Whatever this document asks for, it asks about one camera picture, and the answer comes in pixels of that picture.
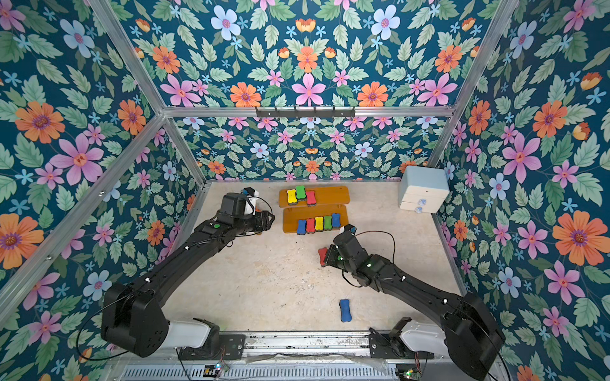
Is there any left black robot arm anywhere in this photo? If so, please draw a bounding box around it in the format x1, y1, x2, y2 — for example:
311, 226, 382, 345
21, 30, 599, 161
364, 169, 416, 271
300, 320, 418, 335
100, 188, 275, 357

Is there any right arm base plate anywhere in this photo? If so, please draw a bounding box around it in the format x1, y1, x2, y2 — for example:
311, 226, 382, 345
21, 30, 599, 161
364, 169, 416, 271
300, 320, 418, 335
368, 328, 435, 360

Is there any green eraser bottom shelf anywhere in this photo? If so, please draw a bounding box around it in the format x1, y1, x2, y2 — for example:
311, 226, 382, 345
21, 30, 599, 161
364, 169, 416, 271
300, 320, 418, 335
323, 215, 333, 230

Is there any black wall hook rack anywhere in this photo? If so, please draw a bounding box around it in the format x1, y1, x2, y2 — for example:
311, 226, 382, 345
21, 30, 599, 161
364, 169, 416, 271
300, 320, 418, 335
255, 106, 357, 119

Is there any blue eraser bottom shelf right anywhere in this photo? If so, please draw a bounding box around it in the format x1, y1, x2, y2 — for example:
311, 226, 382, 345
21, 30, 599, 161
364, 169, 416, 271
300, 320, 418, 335
331, 213, 342, 229

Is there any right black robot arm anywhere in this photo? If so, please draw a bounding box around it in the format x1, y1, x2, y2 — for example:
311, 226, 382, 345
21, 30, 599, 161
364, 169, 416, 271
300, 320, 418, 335
318, 225, 506, 380

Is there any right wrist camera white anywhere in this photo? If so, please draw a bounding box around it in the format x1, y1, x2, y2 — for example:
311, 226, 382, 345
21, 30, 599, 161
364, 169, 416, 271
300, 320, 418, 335
344, 224, 357, 236

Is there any blue eraser bottom shelf left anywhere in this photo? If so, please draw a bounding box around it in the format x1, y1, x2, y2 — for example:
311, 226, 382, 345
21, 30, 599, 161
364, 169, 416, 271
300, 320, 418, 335
296, 220, 307, 235

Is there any red eraser bottom shelf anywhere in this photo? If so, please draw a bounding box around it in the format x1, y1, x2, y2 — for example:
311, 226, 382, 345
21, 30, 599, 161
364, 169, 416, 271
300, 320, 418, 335
306, 218, 315, 234

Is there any red eraser shelf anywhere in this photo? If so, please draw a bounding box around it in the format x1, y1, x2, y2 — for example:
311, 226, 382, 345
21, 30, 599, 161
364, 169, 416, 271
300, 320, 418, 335
306, 218, 315, 234
306, 190, 317, 206
318, 248, 328, 268

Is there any red eraser top shelf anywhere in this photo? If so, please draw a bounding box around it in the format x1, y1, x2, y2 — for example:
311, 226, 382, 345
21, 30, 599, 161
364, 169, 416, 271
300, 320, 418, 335
318, 248, 328, 268
306, 190, 317, 206

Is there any yellow eraser shelf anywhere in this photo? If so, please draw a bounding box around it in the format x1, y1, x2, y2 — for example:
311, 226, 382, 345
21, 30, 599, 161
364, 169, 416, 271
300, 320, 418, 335
286, 189, 298, 205
315, 216, 324, 231

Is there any blue eraser top shelf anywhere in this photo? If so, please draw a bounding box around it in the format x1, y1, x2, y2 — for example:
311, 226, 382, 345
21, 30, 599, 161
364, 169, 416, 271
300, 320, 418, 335
339, 298, 353, 323

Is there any light blue drawer cabinet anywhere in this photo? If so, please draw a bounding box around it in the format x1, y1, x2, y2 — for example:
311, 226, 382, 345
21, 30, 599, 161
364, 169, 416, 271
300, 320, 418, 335
398, 166, 450, 214

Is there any yellow eraser top shelf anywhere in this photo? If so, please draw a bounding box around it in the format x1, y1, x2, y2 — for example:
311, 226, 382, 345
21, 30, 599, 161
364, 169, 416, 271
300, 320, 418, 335
286, 189, 298, 205

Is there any wooden two-tier shelf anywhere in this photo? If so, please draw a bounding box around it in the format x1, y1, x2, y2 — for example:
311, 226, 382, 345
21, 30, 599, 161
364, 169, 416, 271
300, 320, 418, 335
278, 186, 350, 235

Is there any blue eraser shelf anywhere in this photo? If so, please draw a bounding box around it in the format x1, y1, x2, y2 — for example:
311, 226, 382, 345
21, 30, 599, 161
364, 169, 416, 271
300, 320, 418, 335
331, 213, 342, 229
296, 220, 307, 235
339, 298, 353, 323

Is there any yellow eraser bottom shelf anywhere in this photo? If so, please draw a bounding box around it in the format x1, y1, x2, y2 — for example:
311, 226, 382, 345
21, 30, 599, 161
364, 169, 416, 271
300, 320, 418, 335
315, 216, 324, 231

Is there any aluminium front rail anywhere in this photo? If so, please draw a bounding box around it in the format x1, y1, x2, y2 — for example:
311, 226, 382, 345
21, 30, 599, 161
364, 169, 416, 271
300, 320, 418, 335
101, 330, 469, 380

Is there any green eraser shelf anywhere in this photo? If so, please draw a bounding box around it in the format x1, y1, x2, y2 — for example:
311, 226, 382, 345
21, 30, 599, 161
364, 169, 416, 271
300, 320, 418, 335
323, 215, 333, 230
295, 186, 307, 201

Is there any green eraser top shelf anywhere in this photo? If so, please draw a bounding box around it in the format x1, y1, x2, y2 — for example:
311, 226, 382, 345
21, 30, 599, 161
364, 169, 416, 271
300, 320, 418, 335
295, 186, 307, 201

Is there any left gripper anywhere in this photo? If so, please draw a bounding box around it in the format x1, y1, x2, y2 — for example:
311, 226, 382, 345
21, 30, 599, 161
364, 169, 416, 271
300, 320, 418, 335
230, 209, 276, 236

